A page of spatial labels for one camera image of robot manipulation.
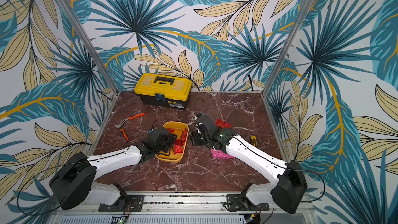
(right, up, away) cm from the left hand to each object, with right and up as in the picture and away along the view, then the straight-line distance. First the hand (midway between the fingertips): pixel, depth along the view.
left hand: (178, 138), depth 86 cm
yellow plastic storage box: (-1, +2, +7) cm, 8 cm away
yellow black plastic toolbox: (-8, +28, +12) cm, 31 cm away
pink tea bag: (+23, -9, 0) cm, 25 cm away
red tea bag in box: (-1, -4, +4) cm, 6 cm away
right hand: (+8, +2, -9) cm, 12 cm away
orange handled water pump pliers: (-40, +7, +14) cm, 43 cm away
